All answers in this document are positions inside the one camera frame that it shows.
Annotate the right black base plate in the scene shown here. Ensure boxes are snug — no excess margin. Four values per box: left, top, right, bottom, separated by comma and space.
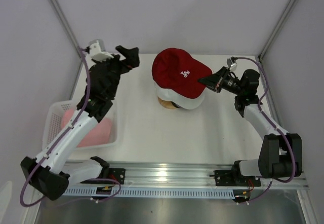
210, 170, 261, 187

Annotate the left aluminium corner post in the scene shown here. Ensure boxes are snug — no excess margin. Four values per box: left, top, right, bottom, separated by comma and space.
48, 0, 81, 58

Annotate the red LA baseball cap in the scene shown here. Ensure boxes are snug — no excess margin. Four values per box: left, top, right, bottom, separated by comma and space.
152, 48, 212, 99

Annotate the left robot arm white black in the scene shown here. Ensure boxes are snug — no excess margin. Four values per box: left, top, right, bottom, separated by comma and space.
20, 43, 140, 207

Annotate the aluminium mounting rail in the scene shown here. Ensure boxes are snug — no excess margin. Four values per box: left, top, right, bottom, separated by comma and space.
63, 161, 308, 191

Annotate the right aluminium corner post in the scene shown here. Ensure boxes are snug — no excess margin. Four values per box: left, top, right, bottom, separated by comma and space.
258, 0, 299, 62

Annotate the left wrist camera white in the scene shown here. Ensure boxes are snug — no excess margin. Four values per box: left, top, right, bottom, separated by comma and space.
86, 39, 113, 61

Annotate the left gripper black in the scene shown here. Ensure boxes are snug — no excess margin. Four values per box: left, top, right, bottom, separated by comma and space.
95, 46, 140, 99

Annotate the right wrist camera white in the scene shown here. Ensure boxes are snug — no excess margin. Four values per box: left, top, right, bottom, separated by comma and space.
226, 57, 238, 71

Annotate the white baseball cap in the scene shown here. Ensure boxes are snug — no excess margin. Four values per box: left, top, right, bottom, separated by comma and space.
154, 82, 205, 110

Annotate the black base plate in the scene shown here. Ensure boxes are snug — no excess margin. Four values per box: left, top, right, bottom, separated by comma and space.
210, 170, 261, 187
82, 168, 126, 185

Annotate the aluminium corner post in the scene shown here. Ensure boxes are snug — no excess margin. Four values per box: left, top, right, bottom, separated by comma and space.
48, 0, 81, 58
258, 0, 299, 62

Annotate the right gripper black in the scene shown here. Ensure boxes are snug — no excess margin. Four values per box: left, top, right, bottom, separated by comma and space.
197, 67, 244, 96

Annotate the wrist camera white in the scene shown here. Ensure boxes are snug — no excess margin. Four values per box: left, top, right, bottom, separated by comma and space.
86, 39, 113, 61
226, 57, 238, 71

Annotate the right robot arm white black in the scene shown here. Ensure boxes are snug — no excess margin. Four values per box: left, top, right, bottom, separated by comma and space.
198, 67, 302, 185

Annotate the pink baseball cap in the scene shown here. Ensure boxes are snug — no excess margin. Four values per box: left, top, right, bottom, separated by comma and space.
61, 108, 112, 147

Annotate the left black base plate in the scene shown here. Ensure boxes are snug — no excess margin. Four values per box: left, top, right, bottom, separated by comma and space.
82, 168, 126, 185

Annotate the wooden hat stand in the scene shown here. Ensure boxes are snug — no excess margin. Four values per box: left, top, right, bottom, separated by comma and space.
157, 97, 178, 109

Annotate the white slotted cable duct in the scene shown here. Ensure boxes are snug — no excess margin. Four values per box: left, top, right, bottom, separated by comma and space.
63, 186, 234, 199

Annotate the white plastic bin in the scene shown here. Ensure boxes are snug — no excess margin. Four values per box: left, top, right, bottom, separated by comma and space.
42, 100, 118, 150

